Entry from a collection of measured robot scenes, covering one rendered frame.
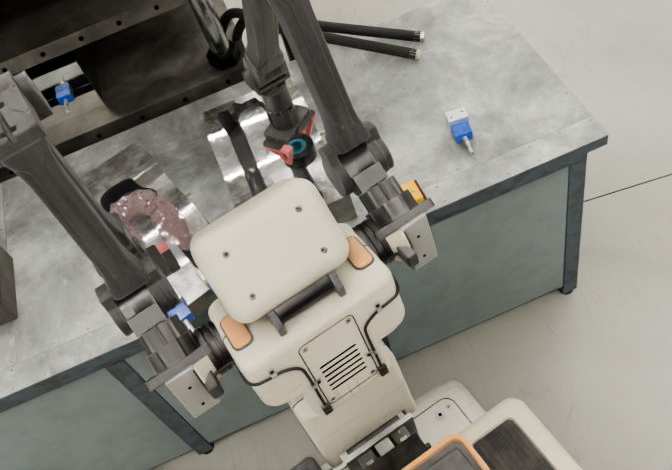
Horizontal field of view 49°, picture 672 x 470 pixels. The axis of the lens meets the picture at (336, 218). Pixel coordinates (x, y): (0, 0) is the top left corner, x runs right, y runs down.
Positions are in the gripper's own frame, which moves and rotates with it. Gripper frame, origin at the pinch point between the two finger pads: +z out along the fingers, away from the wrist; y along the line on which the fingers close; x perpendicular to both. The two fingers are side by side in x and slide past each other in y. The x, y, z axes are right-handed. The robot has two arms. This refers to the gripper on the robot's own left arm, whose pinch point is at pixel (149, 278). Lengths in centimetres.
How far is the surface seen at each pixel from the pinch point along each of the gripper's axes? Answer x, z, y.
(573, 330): 68, 77, -96
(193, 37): -75, 62, -46
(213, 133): -28.4, 21.4, -30.1
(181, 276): -0.4, 16.1, -5.0
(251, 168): -15.2, 20.7, -33.1
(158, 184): -26.5, 27.4, -11.8
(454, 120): 3, 14, -80
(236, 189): -12.0, 18.7, -26.9
